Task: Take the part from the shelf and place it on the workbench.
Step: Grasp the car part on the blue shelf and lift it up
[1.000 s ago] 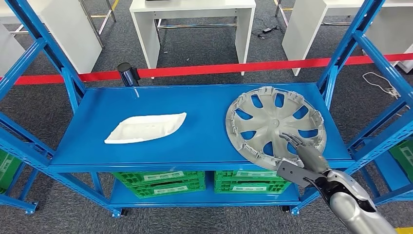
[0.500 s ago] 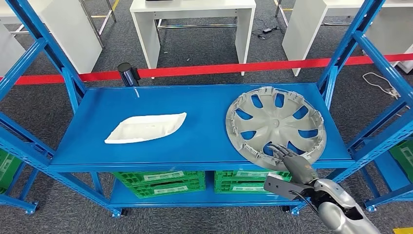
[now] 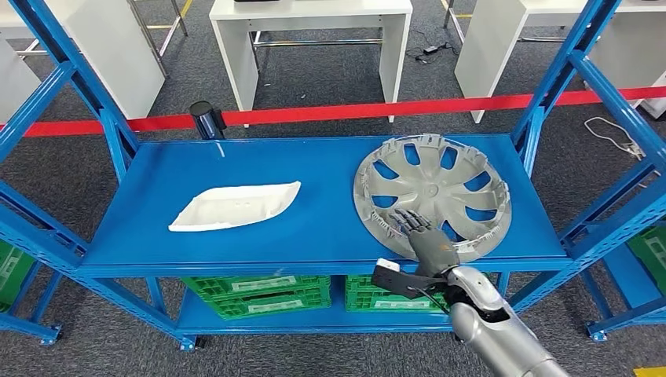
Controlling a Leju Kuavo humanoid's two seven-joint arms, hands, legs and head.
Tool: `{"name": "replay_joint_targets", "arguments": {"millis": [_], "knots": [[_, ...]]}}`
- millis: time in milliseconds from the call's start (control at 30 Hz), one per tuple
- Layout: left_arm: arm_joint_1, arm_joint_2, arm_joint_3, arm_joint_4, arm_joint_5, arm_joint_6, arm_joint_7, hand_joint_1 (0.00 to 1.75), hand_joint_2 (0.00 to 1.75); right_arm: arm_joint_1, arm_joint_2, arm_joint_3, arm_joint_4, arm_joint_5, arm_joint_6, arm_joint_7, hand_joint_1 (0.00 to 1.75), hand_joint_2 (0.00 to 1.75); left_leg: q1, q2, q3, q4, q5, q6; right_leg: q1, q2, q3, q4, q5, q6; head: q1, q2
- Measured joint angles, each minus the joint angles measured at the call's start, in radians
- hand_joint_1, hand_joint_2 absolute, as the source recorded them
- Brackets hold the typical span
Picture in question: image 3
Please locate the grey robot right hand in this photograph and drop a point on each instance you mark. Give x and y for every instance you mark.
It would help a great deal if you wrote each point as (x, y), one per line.
(434, 249)

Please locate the grey plastic wheel hubcap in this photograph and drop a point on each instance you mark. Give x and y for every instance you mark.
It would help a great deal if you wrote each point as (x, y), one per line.
(442, 192)

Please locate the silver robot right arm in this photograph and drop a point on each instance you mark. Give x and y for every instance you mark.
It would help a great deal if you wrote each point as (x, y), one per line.
(489, 333)

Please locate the blue metal shelf rack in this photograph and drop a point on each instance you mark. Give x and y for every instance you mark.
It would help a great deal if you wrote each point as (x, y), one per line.
(26, 325)
(629, 276)
(312, 218)

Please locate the white plastic trim part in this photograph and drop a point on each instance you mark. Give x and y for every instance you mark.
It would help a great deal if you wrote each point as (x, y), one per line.
(234, 208)

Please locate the red barrier belt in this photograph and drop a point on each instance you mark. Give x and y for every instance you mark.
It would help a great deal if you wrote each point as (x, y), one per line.
(364, 109)

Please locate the white power strip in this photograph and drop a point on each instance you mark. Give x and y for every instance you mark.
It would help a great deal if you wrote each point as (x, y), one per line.
(636, 151)

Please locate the black barrier post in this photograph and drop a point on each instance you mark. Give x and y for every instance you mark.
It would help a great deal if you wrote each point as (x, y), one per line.
(205, 122)

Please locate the chrome tube frame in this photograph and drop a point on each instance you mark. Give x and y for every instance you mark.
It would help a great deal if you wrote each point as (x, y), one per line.
(147, 36)

